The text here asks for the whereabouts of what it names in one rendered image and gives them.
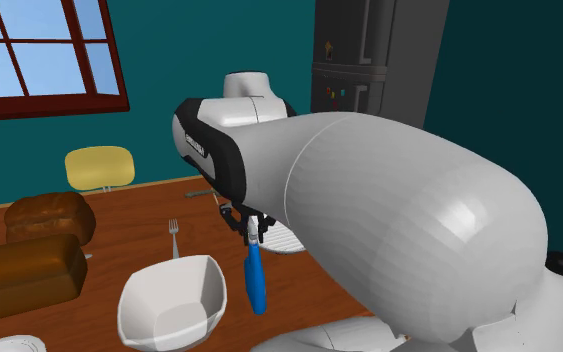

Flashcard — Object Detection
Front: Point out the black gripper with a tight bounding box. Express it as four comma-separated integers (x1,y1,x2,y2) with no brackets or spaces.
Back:
218,203,278,245

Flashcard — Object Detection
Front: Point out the blue handled kitchen tool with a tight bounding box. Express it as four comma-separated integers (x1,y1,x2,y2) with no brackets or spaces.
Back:
243,216,268,316

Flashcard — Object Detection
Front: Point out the white ribbed plate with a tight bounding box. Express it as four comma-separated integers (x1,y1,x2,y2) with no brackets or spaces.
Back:
258,218,307,255

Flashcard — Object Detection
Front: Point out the silver fork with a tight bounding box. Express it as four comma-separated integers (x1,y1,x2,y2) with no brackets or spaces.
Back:
168,218,181,260

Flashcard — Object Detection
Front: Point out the white square bowl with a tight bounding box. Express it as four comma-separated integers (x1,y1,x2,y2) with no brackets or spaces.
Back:
116,254,229,352

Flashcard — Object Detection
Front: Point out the brown wooden table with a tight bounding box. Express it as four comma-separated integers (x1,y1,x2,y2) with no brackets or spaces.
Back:
0,175,375,352

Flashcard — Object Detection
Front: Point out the yellow chair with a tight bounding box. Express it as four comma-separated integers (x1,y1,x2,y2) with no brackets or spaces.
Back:
64,145,136,194

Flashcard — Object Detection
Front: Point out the round brown bread loaf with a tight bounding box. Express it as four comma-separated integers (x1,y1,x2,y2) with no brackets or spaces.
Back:
3,190,98,247

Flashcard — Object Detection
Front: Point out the dark grey refrigerator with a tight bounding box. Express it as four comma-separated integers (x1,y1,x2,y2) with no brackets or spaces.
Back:
309,0,451,130

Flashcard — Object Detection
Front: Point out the long brown bread loaf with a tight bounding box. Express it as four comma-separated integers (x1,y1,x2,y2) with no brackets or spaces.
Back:
0,233,89,327

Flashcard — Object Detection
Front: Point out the red framed window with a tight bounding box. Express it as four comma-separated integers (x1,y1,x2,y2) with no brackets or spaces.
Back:
0,0,132,123

